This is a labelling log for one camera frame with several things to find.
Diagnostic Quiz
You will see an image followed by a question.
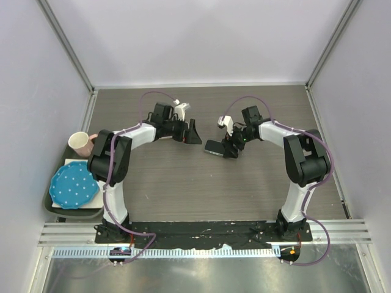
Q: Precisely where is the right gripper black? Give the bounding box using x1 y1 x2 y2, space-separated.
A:
221 123 255 159

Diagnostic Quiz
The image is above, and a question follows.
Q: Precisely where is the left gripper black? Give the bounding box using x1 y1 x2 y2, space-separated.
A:
163 117 202 145

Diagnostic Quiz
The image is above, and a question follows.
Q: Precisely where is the clear phone case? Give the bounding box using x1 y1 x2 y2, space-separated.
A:
203 139 226 157

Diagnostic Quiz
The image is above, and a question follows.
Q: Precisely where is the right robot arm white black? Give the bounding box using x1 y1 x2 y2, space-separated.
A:
217 106 332 241

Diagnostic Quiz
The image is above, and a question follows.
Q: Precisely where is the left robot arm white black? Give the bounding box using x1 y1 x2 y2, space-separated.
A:
87 100 202 244

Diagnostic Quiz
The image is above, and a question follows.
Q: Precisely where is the pink mug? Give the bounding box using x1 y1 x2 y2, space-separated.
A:
68 131 98 158

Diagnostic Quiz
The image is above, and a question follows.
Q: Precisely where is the dark green tray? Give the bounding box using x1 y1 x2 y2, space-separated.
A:
42 143 103 222

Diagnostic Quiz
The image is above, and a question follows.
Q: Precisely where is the blue dotted plate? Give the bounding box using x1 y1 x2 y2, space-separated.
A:
49 161 101 211

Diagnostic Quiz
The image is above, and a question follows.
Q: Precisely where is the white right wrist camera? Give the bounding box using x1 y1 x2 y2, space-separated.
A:
217 115 234 136

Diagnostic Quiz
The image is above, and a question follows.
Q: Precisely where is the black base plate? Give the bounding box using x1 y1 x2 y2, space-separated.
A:
94 220 313 250

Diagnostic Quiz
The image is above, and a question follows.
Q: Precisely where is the slotted cable duct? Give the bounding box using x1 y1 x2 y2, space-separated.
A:
52 245 280 259

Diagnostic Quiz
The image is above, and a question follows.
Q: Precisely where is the aluminium front rail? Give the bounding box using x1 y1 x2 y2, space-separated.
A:
38 219 372 247

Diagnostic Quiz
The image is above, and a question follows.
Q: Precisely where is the left aluminium corner post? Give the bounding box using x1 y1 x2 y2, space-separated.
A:
36 0 95 93

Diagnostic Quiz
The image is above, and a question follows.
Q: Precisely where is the aluminium corner post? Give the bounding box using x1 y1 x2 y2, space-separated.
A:
305 0 362 90
36 0 95 93

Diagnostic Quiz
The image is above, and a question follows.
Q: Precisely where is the right aluminium corner post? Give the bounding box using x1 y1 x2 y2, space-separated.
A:
305 0 362 90

